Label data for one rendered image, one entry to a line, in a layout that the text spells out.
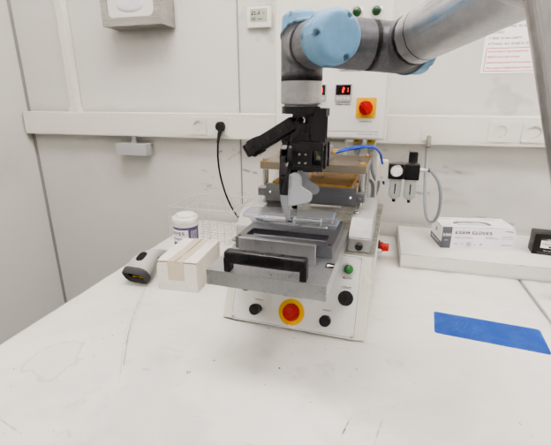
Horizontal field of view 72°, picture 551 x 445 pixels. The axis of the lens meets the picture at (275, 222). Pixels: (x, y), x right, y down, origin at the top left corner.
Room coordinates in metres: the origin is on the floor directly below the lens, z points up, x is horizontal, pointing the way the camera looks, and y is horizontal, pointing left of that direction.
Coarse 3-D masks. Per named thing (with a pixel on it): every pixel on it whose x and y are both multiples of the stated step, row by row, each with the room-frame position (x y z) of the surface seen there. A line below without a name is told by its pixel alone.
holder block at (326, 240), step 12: (252, 228) 0.78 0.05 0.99; (264, 228) 0.78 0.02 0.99; (276, 228) 0.78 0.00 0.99; (288, 228) 0.78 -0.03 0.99; (300, 228) 0.78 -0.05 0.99; (312, 228) 0.78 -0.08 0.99; (288, 240) 0.70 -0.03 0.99; (300, 240) 0.70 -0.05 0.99; (312, 240) 0.74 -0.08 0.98; (324, 240) 0.74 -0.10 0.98; (336, 240) 0.72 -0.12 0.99; (324, 252) 0.67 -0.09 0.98
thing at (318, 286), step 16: (240, 240) 0.68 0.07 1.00; (256, 240) 0.67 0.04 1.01; (272, 240) 0.66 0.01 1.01; (304, 256) 0.64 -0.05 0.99; (336, 256) 0.68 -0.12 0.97; (208, 272) 0.62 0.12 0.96; (224, 272) 0.61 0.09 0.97; (240, 272) 0.61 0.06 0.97; (256, 272) 0.61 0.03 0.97; (272, 272) 0.61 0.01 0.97; (288, 272) 0.61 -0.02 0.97; (320, 272) 0.61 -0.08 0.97; (336, 272) 0.67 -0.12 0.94; (240, 288) 0.61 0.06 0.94; (256, 288) 0.60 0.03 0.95; (272, 288) 0.59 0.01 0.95; (288, 288) 0.58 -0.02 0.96; (304, 288) 0.57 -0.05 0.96; (320, 288) 0.56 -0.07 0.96
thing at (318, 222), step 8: (248, 216) 0.73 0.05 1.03; (256, 216) 0.73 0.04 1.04; (264, 216) 0.72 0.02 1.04; (272, 216) 0.72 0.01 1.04; (280, 216) 0.71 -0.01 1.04; (296, 216) 0.71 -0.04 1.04; (288, 224) 0.72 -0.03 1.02; (296, 224) 0.72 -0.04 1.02; (304, 224) 0.71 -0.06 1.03; (312, 224) 0.71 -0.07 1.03; (320, 224) 0.70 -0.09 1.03
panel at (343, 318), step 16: (352, 256) 0.80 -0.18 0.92; (352, 272) 0.78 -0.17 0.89; (336, 288) 0.78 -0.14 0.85; (352, 288) 0.77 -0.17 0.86; (240, 304) 0.81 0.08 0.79; (272, 304) 0.80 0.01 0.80; (304, 304) 0.78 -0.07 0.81; (320, 304) 0.77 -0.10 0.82; (336, 304) 0.76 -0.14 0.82; (352, 304) 0.75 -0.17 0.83; (256, 320) 0.79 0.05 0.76; (272, 320) 0.78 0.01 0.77; (304, 320) 0.76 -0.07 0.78; (336, 320) 0.74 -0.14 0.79; (352, 320) 0.74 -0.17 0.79; (336, 336) 0.73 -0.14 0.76; (352, 336) 0.72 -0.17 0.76
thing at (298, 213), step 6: (246, 210) 0.76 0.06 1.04; (252, 210) 0.76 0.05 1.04; (258, 210) 0.75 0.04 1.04; (264, 210) 0.75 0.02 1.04; (270, 210) 0.75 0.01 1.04; (276, 210) 0.75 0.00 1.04; (282, 210) 0.75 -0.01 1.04; (294, 210) 0.75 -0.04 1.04; (300, 210) 0.75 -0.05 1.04; (306, 210) 0.75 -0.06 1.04; (312, 210) 0.75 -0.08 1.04; (300, 216) 0.71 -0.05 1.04; (306, 216) 0.71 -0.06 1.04; (312, 216) 0.70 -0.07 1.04; (318, 216) 0.70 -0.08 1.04; (324, 216) 0.70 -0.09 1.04; (330, 216) 0.70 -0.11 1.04
